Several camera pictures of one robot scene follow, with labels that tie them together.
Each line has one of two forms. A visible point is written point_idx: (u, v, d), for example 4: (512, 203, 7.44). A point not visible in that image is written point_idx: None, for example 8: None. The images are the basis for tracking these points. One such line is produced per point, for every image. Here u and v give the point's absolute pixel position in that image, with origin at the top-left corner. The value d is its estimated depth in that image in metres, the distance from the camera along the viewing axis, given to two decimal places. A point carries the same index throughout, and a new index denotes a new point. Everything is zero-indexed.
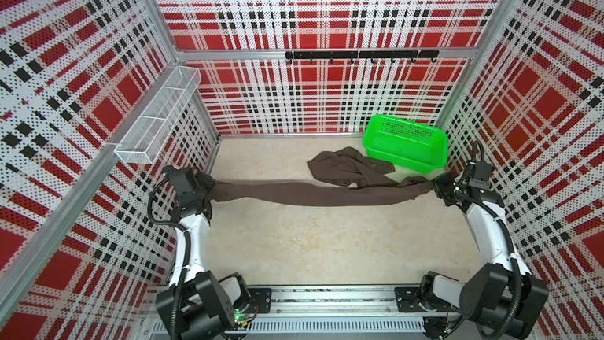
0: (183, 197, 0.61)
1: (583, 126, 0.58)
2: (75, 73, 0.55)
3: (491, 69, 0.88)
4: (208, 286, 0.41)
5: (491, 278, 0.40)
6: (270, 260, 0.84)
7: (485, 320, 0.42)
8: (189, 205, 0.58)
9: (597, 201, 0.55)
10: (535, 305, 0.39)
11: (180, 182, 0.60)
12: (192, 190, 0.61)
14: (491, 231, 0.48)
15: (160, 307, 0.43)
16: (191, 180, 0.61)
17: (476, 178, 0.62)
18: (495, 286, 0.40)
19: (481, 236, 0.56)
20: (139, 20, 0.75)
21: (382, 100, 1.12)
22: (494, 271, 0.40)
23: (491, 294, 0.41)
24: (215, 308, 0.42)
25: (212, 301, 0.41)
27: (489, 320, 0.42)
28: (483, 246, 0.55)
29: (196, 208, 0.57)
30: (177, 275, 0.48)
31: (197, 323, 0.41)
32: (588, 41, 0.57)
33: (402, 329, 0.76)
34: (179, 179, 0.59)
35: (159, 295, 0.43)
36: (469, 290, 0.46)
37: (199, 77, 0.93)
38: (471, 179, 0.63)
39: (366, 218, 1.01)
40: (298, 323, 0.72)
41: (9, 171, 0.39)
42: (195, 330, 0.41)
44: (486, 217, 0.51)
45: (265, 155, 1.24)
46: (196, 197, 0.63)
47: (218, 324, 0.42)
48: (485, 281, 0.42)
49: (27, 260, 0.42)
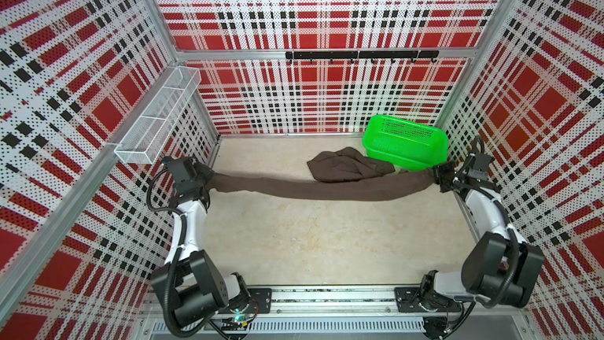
0: (181, 186, 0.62)
1: (583, 126, 0.58)
2: (75, 73, 0.55)
3: (491, 69, 0.88)
4: (201, 264, 0.42)
5: (490, 244, 0.43)
6: (270, 260, 0.84)
7: (486, 290, 0.44)
8: (187, 193, 0.59)
9: (597, 201, 0.55)
10: (533, 271, 0.41)
11: (178, 171, 0.61)
12: (190, 178, 0.63)
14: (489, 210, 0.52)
15: (155, 284, 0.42)
16: (189, 170, 0.62)
17: (474, 168, 0.66)
18: (493, 253, 0.43)
19: (480, 216, 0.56)
20: (139, 20, 0.75)
21: (382, 100, 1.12)
22: (493, 238, 0.43)
23: (490, 261, 0.43)
24: (209, 286, 0.43)
25: (206, 279, 0.42)
27: (490, 290, 0.44)
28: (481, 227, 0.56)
29: (193, 195, 0.58)
30: (171, 254, 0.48)
31: (192, 301, 0.42)
32: (588, 41, 0.57)
33: (402, 329, 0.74)
34: (178, 167, 0.61)
35: (154, 273, 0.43)
36: (469, 263, 0.49)
37: (199, 77, 0.93)
38: (470, 169, 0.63)
39: (366, 218, 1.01)
40: (298, 323, 0.72)
41: (9, 171, 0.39)
42: (189, 307, 0.42)
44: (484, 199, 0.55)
45: (265, 155, 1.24)
46: (194, 186, 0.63)
47: (211, 302, 0.43)
48: (484, 248, 0.45)
49: (27, 260, 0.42)
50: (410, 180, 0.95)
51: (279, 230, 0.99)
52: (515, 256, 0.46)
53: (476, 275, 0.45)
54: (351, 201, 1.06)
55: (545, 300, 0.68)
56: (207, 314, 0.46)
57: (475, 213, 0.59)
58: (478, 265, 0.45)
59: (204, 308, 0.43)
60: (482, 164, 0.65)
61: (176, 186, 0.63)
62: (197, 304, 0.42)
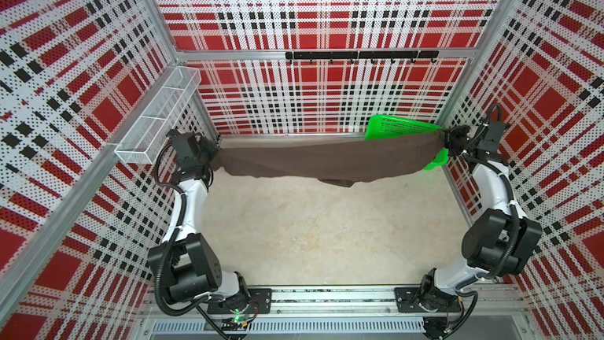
0: (185, 161, 0.62)
1: (582, 126, 0.58)
2: (75, 73, 0.55)
3: (491, 69, 0.88)
4: (197, 247, 0.43)
5: (491, 219, 0.45)
6: (270, 260, 0.84)
7: (485, 260, 0.48)
8: (189, 170, 0.59)
9: (597, 201, 0.55)
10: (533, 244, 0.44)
11: (181, 147, 0.60)
12: (193, 156, 0.62)
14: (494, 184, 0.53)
15: (151, 260, 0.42)
16: (193, 147, 0.62)
17: (486, 140, 0.64)
18: (494, 227, 0.45)
19: (484, 191, 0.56)
20: (139, 20, 0.75)
21: (382, 100, 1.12)
22: (494, 215, 0.45)
23: (491, 234, 0.46)
24: (204, 268, 0.44)
25: (201, 262, 0.43)
27: (489, 260, 0.47)
28: (485, 201, 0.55)
29: (197, 174, 0.58)
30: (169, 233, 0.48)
31: (186, 281, 0.44)
32: (588, 41, 0.57)
33: (402, 329, 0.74)
34: (180, 144, 0.60)
35: (151, 249, 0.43)
36: (469, 235, 0.52)
37: (199, 77, 0.93)
38: (480, 141, 0.67)
39: (366, 218, 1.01)
40: (298, 323, 0.72)
41: (9, 171, 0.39)
42: (183, 285, 0.44)
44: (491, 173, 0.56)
45: None
46: (197, 164, 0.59)
47: (204, 284, 0.44)
48: (485, 223, 0.47)
49: (27, 260, 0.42)
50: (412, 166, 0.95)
51: (280, 230, 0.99)
52: (516, 231, 0.48)
53: (475, 247, 0.48)
54: (351, 201, 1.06)
55: (545, 300, 0.68)
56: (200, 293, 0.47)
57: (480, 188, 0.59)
58: (478, 238, 0.48)
59: (197, 288, 0.44)
60: (494, 135, 0.63)
61: (179, 162, 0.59)
62: (191, 282, 0.44)
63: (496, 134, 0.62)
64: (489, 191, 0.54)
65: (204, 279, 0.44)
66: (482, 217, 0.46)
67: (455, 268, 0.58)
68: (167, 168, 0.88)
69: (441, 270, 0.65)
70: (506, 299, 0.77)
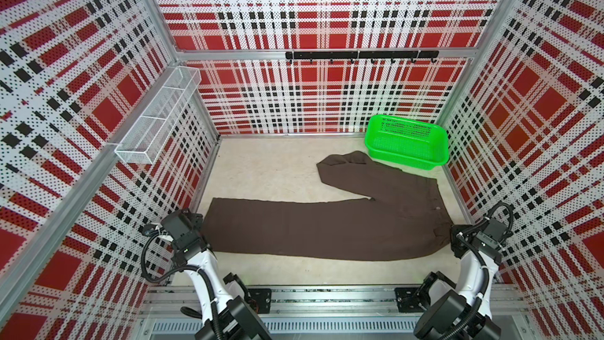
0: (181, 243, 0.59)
1: (583, 126, 0.58)
2: (75, 73, 0.55)
3: (491, 69, 0.88)
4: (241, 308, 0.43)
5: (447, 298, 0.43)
6: (270, 260, 0.84)
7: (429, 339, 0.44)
8: (192, 245, 0.58)
9: (597, 201, 0.55)
10: None
11: (174, 227, 0.59)
12: (189, 230, 0.61)
14: (473, 275, 0.49)
15: None
16: (185, 221, 0.60)
17: (484, 234, 0.63)
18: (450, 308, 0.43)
19: (464, 274, 0.52)
20: (139, 20, 0.75)
21: (382, 100, 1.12)
22: (453, 297, 0.43)
23: (443, 316, 0.44)
24: (255, 327, 0.43)
25: (250, 321, 0.43)
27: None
28: (461, 282, 0.51)
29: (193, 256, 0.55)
30: (207, 310, 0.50)
31: None
32: (588, 41, 0.57)
33: (402, 329, 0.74)
34: (173, 223, 0.59)
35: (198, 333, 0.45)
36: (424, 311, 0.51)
37: (199, 77, 0.93)
38: (480, 232, 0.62)
39: (366, 218, 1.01)
40: (298, 323, 0.72)
41: (9, 171, 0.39)
42: None
44: (475, 266, 0.51)
45: (265, 155, 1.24)
46: (196, 237, 0.62)
47: None
48: (442, 301, 0.45)
49: (27, 260, 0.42)
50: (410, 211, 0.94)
51: (270, 250, 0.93)
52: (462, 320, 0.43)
53: (425, 325, 0.45)
54: (352, 202, 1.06)
55: (546, 300, 0.68)
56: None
57: (462, 272, 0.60)
58: (429, 316, 0.45)
59: None
60: (493, 231, 0.62)
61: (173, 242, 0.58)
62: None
63: (495, 233, 0.62)
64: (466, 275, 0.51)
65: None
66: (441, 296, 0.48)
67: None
68: (167, 168, 0.88)
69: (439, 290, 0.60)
70: (507, 299, 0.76)
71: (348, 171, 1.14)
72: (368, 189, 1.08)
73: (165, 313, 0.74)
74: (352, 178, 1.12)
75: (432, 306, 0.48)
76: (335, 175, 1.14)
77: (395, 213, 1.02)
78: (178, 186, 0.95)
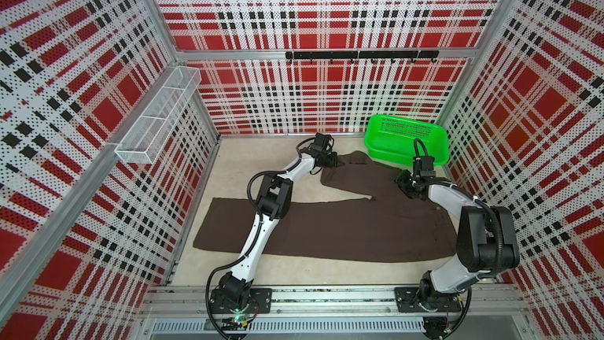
0: (314, 145, 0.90)
1: (583, 126, 0.58)
2: (75, 73, 0.55)
3: (491, 69, 0.88)
4: (285, 186, 0.69)
5: (470, 216, 0.48)
6: (270, 260, 0.84)
7: (485, 264, 0.46)
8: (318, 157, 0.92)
9: (597, 201, 0.55)
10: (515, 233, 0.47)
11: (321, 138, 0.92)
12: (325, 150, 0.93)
14: (454, 194, 0.58)
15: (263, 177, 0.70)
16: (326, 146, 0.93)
17: (423, 169, 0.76)
18: (476, 221, 0.47)
19: (447, 202, 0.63)
20: (139, 20, 0.75)
21: (382, 100, 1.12)
22: (470, 210, 0.48)
23: (476, 231, 0.47)
24: (281, 201, 0.70)
25: (282, 196, 0.69)
27: (489, 263, 0.46)
28: (452, 208, 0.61)
29: (315, 156, 0.83)
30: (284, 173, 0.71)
31: (268, 200, 0.71)
32: (588, 41, 0.57)
33: (403, 329, 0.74)
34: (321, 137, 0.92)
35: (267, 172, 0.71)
36: (461, 245, 0.52)
37: (199, 77, 0.93)
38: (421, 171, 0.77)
39: (366, 218, 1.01)
40: (298, 323, 0.72)
41: (9, 171, 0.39)
42: (265, 200, 0.71)
44: (445, 188, 0.62)
45: (265, 155, 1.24)
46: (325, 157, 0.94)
47: (273, 209, 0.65)
48: (468, 219, 0.49)
49: (28, 259, 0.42)
50: (411, 211, 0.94)
51: (270, 249, 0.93)
52: (494, 220, 0.51)
53: (473, 253, 0.48)
54: (351, 203, 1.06)
55: (546, 300, 0.68)
56: (268, 212, 0.70)
57: (442, 202, 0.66)
58: (471, 239, 0.48)
59: (268, 210, 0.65)
60: (427, 163, 0.75)
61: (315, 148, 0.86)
62: (268, 206, 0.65)
63: (429, 164, 0.75)
64: (451, 198, 0.59)
65: (277, 204, 0.70)
66: (463, 219, 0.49)
67: (454, 271, 0.58)
68: (167, 168, 0.88)
69: (440, 273, 0.64)
70: (507, 299, 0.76)
71: (348, 171, 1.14)
72: (367, 189, 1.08)
73: (166, 313, 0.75)
74: (353, 178, 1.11)
75: (467, 236, 0.49)
76: (336, 175, 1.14)
77: (395, 213, 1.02)
78: (178, 186, 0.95)
